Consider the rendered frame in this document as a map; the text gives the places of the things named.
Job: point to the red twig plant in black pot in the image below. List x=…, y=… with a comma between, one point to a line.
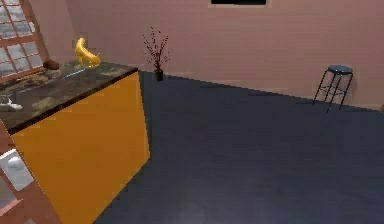
x=157, y=55

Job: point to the orange cabinet with marble top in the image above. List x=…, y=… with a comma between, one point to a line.
x=83, y=140

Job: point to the yellow curved figurine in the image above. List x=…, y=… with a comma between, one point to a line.
x=86, y=55

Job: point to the thin blue grey utensil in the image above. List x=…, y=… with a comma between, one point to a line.
x=77, y=72

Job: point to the black stool with blue seat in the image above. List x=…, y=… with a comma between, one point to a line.
x=337, y=80

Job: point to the brown round lump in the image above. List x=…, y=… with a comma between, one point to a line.
x=51, y=64

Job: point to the white small object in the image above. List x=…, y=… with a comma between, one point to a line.
x=9, y=105

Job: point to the red framed window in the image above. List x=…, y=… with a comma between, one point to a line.
x=18, y=40

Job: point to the dark framed wall picture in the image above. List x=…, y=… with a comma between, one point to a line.
x=238, y=1

